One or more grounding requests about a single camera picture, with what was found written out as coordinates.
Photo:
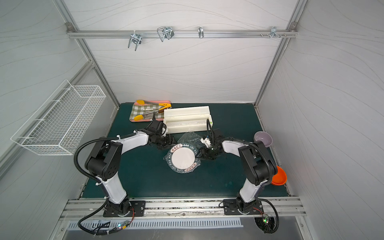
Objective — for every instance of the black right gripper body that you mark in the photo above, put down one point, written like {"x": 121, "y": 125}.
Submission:
{"x": 206, "y": 150}

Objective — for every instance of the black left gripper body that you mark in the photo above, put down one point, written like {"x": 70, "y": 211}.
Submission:
{"x": 165, "y": 141}

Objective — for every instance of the clear plastic wrap sheet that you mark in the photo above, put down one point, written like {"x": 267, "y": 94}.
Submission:
{"x": 193, "y": 139}

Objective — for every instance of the white plate green rim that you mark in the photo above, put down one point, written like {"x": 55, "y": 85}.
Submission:
{"x": 182, "y": 158}

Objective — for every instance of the cream plastic wrap dispenser box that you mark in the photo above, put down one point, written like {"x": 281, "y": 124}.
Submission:
{"x": 183, "y": 120}

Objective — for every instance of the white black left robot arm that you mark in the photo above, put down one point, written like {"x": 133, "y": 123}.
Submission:
{"x": 104, "y": 161}

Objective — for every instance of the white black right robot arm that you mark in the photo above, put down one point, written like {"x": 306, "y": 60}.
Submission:
{"x": 258, "y": 165}

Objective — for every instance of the pink tray checkered cloth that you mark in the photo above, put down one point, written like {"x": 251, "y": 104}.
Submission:
{"x": 148, "y": 111}

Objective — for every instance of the lilac ceramic bowl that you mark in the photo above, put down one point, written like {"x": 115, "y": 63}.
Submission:
{"x": 264, "y": 137}

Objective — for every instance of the orange bowl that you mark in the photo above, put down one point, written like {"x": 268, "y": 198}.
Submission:
{"x": 280, "y": 178}

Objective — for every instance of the white slotted vent strip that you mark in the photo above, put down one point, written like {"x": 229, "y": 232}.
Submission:
{"x": 149, "y": 224}

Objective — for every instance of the metal U-bolt clamp left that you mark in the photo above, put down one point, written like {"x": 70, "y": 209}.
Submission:
{"x": 135, "y": 40}

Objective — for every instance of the metal u-bolt clamp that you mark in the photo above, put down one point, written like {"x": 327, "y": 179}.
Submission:
{"x": 165, "y": 33}
{"x": 135, "y": 40}

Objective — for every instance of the metal U-bolt clamp middle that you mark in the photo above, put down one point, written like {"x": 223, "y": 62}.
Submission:
{"x": 165, "y": 33}

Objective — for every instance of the small metal hook clamp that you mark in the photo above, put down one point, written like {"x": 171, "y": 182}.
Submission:
{"x": 201, "y": 32}

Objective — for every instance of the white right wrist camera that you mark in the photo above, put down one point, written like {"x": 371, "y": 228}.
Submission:
{"x": 206, "y": 142}

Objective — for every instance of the white wire basket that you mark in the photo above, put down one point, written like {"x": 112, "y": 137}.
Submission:
{"x": 58, "y": 125}

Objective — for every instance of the aluminium top rail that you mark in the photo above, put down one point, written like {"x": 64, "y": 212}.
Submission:
{"x": 179, "y": 34}

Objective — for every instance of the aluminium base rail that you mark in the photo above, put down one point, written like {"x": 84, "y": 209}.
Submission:
{"x": 171, "y": 208}

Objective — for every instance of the metal bracket clamp right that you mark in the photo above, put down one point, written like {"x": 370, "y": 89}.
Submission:
{"x": 273, "y": 34}

